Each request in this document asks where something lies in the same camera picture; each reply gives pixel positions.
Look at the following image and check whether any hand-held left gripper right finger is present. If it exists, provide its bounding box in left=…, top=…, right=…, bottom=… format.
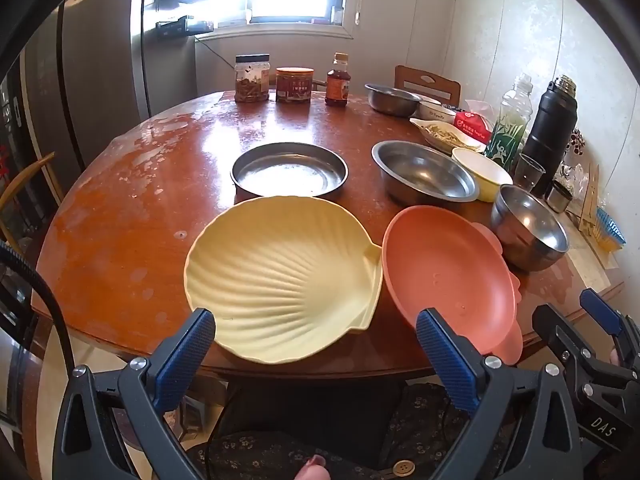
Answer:
left=416, top=308, right=601, bottom=480

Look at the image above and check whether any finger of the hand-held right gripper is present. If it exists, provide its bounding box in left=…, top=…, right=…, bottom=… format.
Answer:
left=580, top=289, right=640, bottom=368
left=532, top=304, right=640, bottom=411

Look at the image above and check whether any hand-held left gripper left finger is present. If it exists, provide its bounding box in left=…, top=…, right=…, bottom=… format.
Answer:
left=52, top=308, right=217, bottom=480

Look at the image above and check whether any pink plastic plate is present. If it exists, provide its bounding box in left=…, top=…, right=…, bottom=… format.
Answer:
left=381, top=205, right=525, bottom=366

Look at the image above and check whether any small deep steel bowl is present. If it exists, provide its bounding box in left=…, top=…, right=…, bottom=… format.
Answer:
left=490, top=184, right=571, bottom=273

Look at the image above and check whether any yellow shell-shaped plate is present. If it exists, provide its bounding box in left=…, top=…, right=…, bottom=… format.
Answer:
left=184, top=195, right=385, bottom=365

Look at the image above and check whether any yellow bowl with handle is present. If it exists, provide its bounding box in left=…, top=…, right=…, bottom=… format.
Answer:
left=451, top=146, right=515, bottom=203

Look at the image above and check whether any wide steel bowl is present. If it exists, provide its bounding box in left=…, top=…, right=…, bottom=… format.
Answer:
left=371, top=140, right=481, bottom=206

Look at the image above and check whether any shallow round steel plate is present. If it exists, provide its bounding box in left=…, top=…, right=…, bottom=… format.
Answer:
left=230, top=142, right=349, bottom=206

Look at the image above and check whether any person's left hand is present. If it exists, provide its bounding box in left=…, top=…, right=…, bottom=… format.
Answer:
left=295, top=454, right=332, bottom=480

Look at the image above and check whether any sheet of paper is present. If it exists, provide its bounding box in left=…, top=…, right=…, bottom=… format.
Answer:
left=565, top=210, right=626, bottom=306

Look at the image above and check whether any stack of blue paper liners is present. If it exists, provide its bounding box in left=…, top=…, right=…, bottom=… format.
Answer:
left=595, top=207, right=627, bottom=252

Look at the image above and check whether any wooden clip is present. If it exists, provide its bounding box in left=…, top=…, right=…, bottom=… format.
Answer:
left=579, top=164, right=601, bottom=233

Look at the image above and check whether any dark floral garment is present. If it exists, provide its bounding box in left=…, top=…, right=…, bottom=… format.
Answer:
left=190, top=380, right=501, bottom=480

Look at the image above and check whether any small steel thermos cup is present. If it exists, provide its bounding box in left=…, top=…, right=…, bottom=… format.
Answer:
left=546, top=180, right=575, bottom=213

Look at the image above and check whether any clear bag of snacks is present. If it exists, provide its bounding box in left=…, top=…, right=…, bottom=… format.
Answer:
left=560, top=127, right=593, bottom=191

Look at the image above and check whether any clear plastic cup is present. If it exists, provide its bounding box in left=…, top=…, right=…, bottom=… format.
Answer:
left=512, top=152, right=546, bottom=193

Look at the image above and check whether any black thermos flask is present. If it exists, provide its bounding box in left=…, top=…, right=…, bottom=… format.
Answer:
left=520, top=75, right=580, bottom=196

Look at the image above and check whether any clear bottle with green label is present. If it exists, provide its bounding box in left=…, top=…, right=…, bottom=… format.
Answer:
left=484, top=73, right=534, bottom=173

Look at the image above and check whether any red tissue packet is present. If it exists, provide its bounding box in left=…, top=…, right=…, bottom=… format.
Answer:
left=452, top=110, right=496, bottom=143

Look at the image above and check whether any white oval dish with food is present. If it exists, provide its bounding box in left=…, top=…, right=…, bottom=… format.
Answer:
left=409, top=117, right=487, bottom=155

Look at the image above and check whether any wooden chair with brown seat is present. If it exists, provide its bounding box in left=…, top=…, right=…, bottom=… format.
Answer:
left=0, top=152, right=63, bottom=261

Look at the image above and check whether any white ceramic bowl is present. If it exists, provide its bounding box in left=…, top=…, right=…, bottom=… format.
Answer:
left=417, top=96, right=457, bottom=122

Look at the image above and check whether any glass door with red print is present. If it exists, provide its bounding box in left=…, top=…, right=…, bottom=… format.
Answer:
left=0, top=60, right=56, bottom=241

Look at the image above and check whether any wooden chair with metal plate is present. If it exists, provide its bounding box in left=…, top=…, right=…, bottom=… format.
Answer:
left=394, top=65, right=462, bottom=106

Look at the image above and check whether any clear jar with black lid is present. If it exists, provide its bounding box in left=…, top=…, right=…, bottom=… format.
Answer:
left=234, top=53, right=271, bottom=104

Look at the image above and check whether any red-label jar with orange lid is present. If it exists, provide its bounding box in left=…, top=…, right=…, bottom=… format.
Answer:
left=275, top=66, right=315, bottom=104

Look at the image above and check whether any brown sauce bottle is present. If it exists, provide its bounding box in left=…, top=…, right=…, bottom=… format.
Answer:
left=325, top=52, right=351, bottom=107

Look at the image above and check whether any grey refrigerator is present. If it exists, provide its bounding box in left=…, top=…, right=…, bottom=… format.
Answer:
left=32, top=0, right=151, bottom=201

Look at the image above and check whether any thin black wall cable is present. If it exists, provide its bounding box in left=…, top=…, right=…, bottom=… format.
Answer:
left=194, top=35, right=238, bottom=63

